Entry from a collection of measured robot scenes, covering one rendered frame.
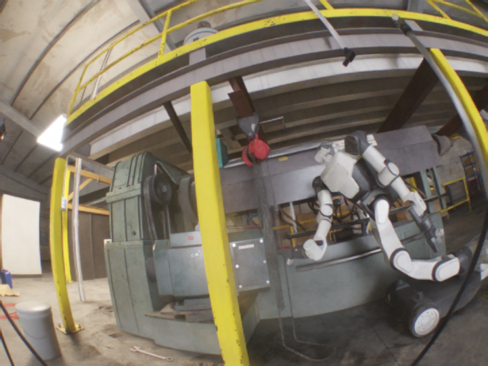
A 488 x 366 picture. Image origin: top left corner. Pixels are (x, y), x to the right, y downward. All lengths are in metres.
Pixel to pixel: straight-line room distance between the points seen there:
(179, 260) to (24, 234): 5.53
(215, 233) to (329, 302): 1.27
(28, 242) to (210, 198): 5.96
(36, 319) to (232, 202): 1.90
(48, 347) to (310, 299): 2.06
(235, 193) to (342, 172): 1.05
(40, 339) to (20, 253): 4.80
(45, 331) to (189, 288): 1.14
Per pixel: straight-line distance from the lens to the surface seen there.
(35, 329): 1.72
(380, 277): 1.95
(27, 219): 6.50
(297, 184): 1.82
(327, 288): 1.83
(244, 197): 1.87
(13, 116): 8.98
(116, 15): 5.40
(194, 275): 1.35
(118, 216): 2.00
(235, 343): 1.03
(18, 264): 6.40
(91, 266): 6.02
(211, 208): 0.91
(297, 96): 2.01
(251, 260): 1.32
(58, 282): 2.21
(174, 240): 1.35
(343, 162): 1.22
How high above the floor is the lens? 0.79
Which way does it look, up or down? 15 degrees up
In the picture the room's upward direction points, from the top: 9 degrees counter-clockwise
